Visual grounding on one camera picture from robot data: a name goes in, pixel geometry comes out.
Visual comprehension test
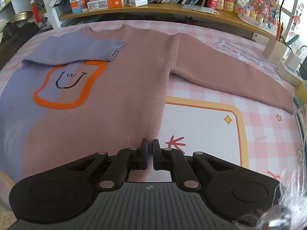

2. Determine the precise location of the wooden shelf board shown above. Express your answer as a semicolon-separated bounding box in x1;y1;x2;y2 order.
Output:
58;3;276;38

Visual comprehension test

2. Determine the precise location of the yellow container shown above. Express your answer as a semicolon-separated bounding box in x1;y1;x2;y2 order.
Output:
295;81;307;99

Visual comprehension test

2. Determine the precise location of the gold round tin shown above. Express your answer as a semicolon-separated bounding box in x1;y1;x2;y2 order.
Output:
12;11;34;22

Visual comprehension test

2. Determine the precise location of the red bottle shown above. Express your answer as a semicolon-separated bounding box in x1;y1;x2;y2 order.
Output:
30;1;44;25

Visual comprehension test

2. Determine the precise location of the white plugged charger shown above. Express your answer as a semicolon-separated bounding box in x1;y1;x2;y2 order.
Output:
286;45;307;71

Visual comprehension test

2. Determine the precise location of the black chair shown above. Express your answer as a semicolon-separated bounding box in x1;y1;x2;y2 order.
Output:
0;22;41;70

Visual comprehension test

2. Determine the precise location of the white power strip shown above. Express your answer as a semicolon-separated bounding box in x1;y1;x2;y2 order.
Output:
277;61;304;87

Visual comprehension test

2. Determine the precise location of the pink and purple knit sweater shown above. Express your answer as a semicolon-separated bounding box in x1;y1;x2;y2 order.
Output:
0;25;295;184

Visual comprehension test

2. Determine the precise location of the black power adapter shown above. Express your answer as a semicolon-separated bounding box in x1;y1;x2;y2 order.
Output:
299;57;307;80

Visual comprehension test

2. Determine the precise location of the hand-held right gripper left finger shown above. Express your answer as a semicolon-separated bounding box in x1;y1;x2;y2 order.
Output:
65;138;149;191

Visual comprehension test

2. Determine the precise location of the orange pencil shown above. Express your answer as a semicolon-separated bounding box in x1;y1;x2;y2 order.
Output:
276;22;284;42

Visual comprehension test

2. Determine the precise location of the pink checked cartoon desk mat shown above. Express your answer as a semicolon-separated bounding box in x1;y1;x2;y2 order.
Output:
0;20;307;197

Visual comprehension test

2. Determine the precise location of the white shelf frame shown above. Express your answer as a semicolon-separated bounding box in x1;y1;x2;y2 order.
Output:
0;0;65;30

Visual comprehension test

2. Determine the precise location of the beige pen holder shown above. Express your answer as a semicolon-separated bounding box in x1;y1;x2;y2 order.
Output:
262;35;289;65

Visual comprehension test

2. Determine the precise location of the flat white orange box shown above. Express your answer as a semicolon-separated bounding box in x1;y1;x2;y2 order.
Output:
87;0;128;11

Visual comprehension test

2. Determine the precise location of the flat blue packet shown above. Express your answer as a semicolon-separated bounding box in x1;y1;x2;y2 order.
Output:
182;4;220;15

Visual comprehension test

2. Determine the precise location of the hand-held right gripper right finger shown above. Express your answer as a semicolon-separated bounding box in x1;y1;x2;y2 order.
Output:
153;139;238;191

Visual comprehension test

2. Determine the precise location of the tray of colourful figurines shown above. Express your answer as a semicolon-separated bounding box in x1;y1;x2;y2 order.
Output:
237;0;281;28

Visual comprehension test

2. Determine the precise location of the teal pen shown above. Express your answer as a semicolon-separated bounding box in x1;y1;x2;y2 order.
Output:
286;34;300;46

